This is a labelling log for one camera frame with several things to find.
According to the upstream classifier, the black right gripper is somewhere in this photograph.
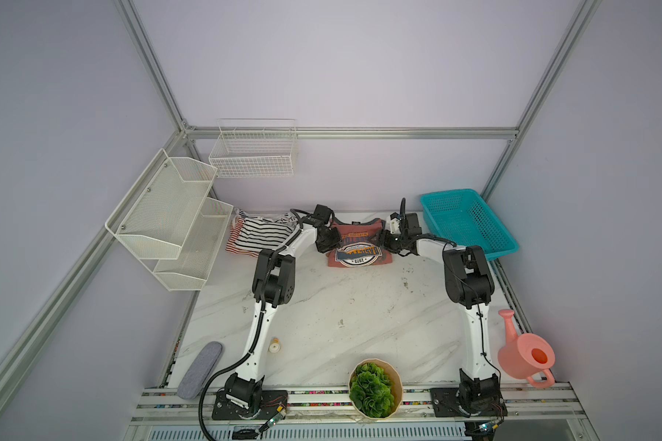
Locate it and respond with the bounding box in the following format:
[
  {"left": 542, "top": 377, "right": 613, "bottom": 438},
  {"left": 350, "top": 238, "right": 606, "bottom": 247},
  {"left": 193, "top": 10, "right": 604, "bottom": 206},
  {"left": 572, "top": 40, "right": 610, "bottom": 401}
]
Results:
[{"left": 359, "top": 230, "right": 402, "bottom": 251}]

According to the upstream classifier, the small yellow white toy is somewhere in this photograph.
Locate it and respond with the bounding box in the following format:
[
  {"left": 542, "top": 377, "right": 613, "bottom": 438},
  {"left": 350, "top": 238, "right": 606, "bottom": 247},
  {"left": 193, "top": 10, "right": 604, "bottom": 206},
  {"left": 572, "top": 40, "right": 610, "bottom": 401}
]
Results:
[{"left": 268, "top": 338, "right": 281, "bottom": 354}]

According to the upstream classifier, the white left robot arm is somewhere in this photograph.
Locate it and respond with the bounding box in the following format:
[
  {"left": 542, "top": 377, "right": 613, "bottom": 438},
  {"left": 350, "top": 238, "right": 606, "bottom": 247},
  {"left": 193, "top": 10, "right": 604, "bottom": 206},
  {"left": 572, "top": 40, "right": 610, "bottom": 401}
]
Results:
[{"left": 197, "top": 204, "right": 340, "bottom": 440}]

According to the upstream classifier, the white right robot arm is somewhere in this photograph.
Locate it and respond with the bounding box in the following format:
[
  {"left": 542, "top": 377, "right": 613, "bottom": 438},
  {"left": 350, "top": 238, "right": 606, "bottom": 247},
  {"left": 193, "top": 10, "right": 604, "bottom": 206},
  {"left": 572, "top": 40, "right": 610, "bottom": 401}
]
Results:
[{"left": 380, "top": 200, "right": 501, "bottom": 416}]

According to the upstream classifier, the white mesh lower shelf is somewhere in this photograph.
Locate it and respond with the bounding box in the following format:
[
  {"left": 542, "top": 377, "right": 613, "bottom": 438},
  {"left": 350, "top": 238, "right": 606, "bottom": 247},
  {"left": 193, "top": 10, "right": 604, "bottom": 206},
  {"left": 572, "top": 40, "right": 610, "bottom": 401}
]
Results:
[{"left": 154, "top": 198, "right": 234, "bottom": 291}]

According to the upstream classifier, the pink watering can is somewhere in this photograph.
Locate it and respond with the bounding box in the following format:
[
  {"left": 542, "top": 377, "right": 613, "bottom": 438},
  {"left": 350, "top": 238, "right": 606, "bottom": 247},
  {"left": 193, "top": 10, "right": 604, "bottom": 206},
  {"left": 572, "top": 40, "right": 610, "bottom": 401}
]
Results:
[{"left": 498, "top": 309, "right": 555, "bottom": 389}]

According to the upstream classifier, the black white striped tank top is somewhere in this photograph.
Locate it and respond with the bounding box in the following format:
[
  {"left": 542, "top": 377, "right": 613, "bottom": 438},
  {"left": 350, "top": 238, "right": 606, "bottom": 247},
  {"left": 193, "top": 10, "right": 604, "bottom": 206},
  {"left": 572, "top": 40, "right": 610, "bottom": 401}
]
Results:
[{"left": 234, "top": 209, "right": 297, "bottom": 257}]

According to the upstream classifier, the red white striped tank top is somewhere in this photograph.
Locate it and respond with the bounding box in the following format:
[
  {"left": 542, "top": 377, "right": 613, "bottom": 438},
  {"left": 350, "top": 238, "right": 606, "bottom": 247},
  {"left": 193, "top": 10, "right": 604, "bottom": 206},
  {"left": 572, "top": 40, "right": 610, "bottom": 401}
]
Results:
[{"left": 225, "top": 217, "right": 245, "bottom": 255}]

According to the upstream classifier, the teal plastic basket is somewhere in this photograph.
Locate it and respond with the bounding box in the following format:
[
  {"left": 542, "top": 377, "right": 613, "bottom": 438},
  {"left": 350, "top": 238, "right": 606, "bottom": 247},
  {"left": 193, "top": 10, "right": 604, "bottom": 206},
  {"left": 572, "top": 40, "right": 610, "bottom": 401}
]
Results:
[{"left": 420, "top": 189, "right": 520, "bottom": 261}]

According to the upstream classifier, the white wire wall basket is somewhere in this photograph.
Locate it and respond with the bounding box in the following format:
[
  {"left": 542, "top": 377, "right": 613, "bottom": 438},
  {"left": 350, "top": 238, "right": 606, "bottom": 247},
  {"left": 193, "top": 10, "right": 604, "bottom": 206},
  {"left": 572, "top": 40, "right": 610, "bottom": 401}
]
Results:
[{"left": 209, "top": 119, "right": 298, "bottom": 178}]

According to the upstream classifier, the aluminium front rail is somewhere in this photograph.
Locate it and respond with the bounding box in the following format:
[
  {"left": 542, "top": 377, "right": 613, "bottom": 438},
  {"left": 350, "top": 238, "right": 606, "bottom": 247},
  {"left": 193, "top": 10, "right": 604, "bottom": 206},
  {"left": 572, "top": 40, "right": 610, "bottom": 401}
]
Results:
[{"left": 130, "top": 383, "right": 587, "bottom": 426}]

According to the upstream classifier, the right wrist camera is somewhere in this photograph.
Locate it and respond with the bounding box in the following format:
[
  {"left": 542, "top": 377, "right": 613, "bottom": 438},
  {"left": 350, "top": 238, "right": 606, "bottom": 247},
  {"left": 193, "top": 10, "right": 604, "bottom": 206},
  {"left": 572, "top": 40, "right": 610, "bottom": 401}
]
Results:
[{"left": 386, "top": 212, "right": 406, "bottom": 236}]

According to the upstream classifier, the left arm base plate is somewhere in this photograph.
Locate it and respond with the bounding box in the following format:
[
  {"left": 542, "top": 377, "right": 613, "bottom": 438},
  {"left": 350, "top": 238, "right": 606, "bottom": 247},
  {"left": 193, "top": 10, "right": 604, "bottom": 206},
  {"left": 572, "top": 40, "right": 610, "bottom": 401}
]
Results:
[{"left": 208, "top": 390, "right": 289, "bottom": 421}]

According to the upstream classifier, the dark red tank top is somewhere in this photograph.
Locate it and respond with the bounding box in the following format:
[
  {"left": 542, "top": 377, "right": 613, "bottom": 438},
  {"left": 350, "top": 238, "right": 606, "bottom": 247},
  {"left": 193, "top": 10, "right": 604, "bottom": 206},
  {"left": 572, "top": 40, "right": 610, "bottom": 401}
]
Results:
[{"left": 327, "top": 218, "right": 393, "bottom": 268}]

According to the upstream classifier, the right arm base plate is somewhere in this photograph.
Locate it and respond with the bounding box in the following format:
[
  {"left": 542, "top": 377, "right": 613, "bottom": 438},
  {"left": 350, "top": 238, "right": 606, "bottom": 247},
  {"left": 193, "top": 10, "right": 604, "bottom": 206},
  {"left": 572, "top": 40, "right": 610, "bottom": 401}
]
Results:
[{"left": 430, "top": 388, "right": 508, "bottom": 418}]

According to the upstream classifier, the grey oval pad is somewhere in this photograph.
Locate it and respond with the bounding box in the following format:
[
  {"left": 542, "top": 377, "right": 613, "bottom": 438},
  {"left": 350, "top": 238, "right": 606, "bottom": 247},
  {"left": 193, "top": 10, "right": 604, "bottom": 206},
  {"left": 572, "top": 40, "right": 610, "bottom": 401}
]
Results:
[{"left": 177, "top": 341, "right": 224, "bottom": 401}]

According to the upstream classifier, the green plant in pot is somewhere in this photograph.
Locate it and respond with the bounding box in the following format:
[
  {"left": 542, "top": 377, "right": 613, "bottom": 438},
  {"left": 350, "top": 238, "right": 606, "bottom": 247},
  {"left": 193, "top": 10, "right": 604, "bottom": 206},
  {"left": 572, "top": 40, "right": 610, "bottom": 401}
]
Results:
[{"left": 349, "top": 359, "right": 404, "bottom": 420}]

